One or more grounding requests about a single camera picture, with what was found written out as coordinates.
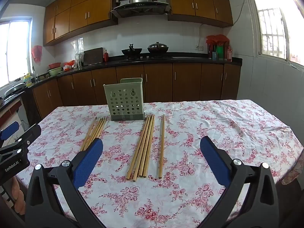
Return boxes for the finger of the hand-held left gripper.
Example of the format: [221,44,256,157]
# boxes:
[0,121,20,141]
[0,123,42,163]

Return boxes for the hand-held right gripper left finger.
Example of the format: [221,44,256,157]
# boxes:
[25,138,106,228]

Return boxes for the clear bagged container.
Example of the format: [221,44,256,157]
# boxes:
[75,52,84,68]

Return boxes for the black kitchen countertop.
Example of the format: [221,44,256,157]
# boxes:
[0,52,243,110]

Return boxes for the hanging red plastic bag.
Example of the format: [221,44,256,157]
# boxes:
[32,45,43,63]

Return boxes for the red and white plastic bags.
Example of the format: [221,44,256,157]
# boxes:
[63,60,76,71]

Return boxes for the barred kitchen window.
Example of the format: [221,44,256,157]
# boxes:
[247,0,304,66]

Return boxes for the wooden wall cabinets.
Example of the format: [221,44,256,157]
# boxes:
[43,0,233,47]

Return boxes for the black gas stove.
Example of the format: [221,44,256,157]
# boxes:
[119,56,173,63]

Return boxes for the pink floral tablecloth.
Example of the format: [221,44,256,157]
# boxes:
[14,98,304,228]

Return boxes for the person's left hand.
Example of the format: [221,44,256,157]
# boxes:
[11,178,26,216]

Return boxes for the dark cutting board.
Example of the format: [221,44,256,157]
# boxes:
[83,47,104,66]

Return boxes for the bamboo chopstick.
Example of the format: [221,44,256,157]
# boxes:
[80,117,98,152]
[158,114,165,179]
[83,117,101,150]
[93,120,108,141]
[90,118,106,144]
[86,118,104,147]
[138,114,154,178]
[132,114,151,181]
[142,114,155,178]
[126,115,149,180]

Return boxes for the black wok with handle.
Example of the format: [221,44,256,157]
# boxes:
[122,44,143,56]

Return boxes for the steel range hood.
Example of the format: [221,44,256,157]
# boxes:
[110,0,171,18]

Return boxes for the grey pan lid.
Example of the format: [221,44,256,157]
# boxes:
[3,83,26,95]

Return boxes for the sliding kitchen window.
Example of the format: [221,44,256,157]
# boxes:
[0,18,32,89]

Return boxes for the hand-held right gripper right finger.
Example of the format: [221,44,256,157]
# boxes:
[200,136,279,228]

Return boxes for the green perforated utensil holder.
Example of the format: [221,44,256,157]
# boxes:
[103,78,146,121]

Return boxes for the wooden base cabinets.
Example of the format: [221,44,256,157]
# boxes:
[24,63,241,121]

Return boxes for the green plastic basin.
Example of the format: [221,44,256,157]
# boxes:
[47,67,63,76]

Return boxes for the black lidded wok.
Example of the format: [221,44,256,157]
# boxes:
[147,42,169,53]

